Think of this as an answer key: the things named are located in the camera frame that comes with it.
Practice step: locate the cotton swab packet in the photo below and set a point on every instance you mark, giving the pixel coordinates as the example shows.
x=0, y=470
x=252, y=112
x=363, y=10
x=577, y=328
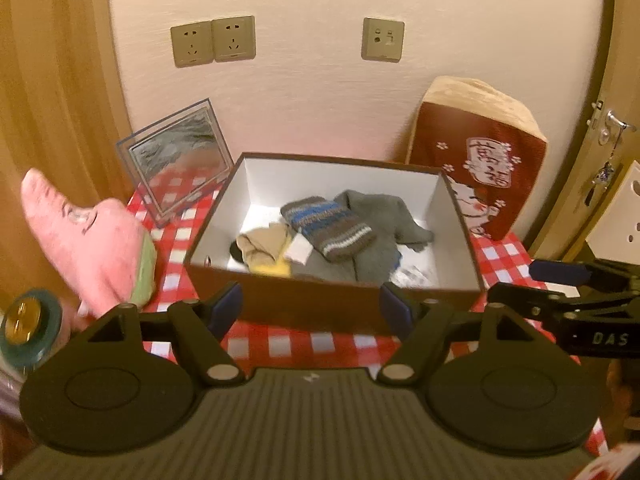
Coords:
x=415, y=276

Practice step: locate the white chair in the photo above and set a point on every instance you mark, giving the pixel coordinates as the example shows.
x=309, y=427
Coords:
x=625, y=210

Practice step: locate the beige wall socket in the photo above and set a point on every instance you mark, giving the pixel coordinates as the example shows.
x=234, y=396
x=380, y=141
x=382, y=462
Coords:
x=191, y=44
x=233, y=38

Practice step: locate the beige cloth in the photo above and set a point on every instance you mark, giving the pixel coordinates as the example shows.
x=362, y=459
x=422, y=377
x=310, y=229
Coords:
x=260, y=245

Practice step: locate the clear acrylic picture frame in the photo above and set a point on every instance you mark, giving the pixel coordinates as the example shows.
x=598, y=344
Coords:
x=175, y=160

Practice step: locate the pink plush toy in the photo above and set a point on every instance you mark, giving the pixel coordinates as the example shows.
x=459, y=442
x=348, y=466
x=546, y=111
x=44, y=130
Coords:
x=90, y=240

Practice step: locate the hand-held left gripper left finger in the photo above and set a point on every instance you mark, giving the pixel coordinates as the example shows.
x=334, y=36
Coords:
x=227, y=306

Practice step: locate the dark grey sock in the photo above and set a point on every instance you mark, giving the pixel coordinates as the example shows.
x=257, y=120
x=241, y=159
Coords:
x=380, y=215

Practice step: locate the grey cloth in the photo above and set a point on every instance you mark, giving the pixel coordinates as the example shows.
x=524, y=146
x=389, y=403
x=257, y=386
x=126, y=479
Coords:
x=320, y=267

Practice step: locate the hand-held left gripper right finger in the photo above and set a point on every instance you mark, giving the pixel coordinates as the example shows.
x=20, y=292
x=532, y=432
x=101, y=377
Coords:
x=395, y=306

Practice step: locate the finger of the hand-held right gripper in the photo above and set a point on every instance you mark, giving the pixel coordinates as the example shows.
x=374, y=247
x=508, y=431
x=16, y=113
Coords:
x=530, y=302
x=557, y=271

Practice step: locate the brown cardboard box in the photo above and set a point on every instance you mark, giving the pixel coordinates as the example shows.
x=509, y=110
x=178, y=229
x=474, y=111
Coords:
x=310, y=305

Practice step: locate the glass jar with teal lid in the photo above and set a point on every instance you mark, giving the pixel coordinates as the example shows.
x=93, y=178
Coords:
x=25, y=320

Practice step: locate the red checked tablecloth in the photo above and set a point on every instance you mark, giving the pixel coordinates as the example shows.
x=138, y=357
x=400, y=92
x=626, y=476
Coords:
x=310, y=344

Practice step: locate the wooden door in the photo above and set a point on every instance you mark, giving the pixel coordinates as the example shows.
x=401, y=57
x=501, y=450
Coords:
x=575, y=110

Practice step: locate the striped knit sock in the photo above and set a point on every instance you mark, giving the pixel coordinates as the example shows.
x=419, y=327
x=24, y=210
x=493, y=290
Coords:
x=325, y=225

